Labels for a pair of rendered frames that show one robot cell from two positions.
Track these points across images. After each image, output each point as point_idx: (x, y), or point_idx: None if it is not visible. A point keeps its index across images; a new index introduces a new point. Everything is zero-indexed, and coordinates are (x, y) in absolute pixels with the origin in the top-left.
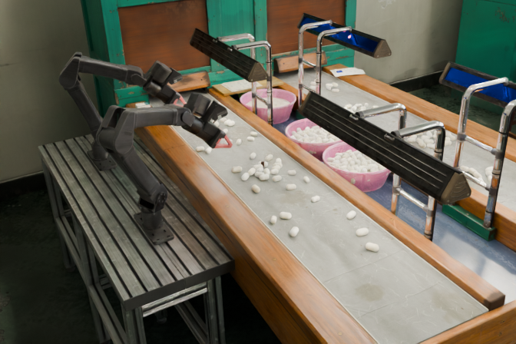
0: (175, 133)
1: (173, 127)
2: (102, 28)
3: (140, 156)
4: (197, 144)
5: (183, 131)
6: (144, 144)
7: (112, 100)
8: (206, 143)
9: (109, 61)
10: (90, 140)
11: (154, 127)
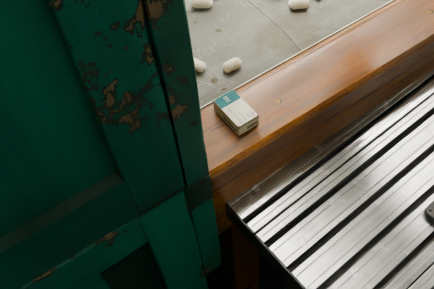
0: (393, 4)
1: (326, 36)
2: None
3: (425, 109)
4: None
5: (349, 12)
6: (356, 120)
7: (89, 286)
8: None
9: (192, 95)
10: (369, 283)
11: (379, 47)
